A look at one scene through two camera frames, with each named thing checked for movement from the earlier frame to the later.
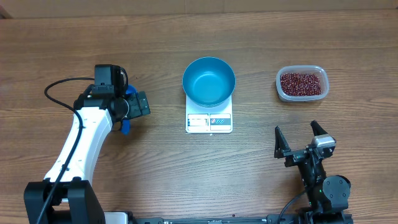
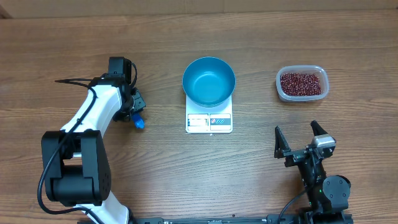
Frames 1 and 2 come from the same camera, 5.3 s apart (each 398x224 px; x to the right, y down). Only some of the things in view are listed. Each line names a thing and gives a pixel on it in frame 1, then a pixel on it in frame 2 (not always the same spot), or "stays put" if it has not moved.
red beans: [300, 84] stays put
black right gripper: [294, 155] stays put
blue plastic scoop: [126, 124] to [139, 122]
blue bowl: [209, 81] stays put
